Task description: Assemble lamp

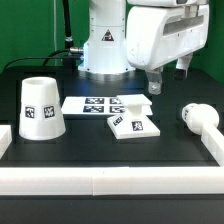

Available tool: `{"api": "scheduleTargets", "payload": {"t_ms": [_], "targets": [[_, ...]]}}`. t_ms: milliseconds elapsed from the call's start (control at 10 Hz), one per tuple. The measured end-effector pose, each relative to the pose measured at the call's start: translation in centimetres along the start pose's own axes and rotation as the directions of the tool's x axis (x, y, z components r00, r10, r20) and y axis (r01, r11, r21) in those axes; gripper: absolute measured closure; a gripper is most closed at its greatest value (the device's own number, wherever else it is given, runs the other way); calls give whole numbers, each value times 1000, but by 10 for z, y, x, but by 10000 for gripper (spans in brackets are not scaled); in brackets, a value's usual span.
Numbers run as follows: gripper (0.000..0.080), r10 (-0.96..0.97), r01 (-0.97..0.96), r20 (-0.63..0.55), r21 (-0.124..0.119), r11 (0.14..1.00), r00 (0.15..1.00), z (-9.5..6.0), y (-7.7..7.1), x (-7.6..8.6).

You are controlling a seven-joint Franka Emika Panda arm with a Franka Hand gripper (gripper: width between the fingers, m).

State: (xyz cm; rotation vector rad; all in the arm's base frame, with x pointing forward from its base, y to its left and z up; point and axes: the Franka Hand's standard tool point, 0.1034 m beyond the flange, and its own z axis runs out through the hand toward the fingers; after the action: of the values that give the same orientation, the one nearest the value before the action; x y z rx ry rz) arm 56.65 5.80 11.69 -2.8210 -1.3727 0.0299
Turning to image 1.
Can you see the white lamp shade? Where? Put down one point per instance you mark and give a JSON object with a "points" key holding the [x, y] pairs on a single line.
{"points": [[41, 117]]}

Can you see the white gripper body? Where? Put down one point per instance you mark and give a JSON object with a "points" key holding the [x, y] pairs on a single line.
{"points": [[161, 31]]}

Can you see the white fence rail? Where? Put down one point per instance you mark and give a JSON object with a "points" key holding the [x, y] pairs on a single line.
{"points": [[214, 141], [5, 138], [111, 181]]}

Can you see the white front fence rail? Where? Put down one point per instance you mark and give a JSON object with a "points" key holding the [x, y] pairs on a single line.
{"points": [[111, 181]]}

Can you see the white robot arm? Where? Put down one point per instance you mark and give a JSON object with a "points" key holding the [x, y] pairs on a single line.
{"points": [[104, 53]]}

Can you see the white marker plate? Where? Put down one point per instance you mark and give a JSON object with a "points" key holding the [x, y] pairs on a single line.
{"points": [[77, 105]]}

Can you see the white lamp base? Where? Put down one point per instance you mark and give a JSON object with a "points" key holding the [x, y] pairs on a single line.
{"points": [[134, 121]]}

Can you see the white right fence rail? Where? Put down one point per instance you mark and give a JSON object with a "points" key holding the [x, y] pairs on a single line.
{"points": [[214, 141]]}

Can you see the white left fence rail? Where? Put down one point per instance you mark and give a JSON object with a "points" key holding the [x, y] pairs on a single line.
{"points": [[5, 138]]}

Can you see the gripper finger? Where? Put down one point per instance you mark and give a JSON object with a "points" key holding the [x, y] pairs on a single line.
{"points": [[155, 82], [182, 66]]}

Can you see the white lamp bulb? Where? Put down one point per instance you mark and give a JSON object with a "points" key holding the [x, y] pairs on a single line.
{"points": [[197, 115]]}

